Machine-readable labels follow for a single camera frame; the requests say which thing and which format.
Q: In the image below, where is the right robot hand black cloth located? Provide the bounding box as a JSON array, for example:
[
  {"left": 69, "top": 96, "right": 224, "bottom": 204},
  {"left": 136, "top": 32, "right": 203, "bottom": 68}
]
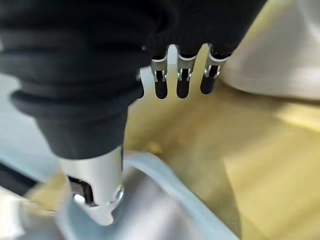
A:
[{"left": 0, "top": 0, "right": 268, "bottom": 227}]

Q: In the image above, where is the black bar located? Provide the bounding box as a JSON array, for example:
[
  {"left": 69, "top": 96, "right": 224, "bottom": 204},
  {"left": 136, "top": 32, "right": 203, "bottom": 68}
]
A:
[{"left": 0, "top": 161, "right": 44, "bottom": 197}]

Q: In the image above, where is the silver robot leg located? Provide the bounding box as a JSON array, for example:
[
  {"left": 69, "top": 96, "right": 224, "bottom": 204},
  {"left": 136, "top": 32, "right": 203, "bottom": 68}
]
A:
[{"left": 56, "top": 151, "right": 241, "bottom": 240}]

